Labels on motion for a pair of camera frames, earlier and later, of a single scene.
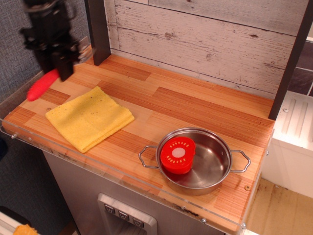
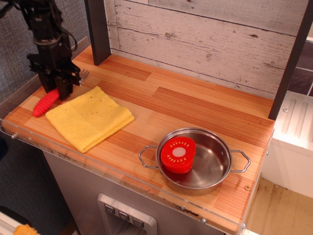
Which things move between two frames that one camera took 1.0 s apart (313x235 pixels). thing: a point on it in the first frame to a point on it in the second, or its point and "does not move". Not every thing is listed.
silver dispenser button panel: [118, 218] does not move
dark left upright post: [97, 20] does not move
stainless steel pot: [213, 161] does not move
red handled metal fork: [42, 84] to [53, 96]
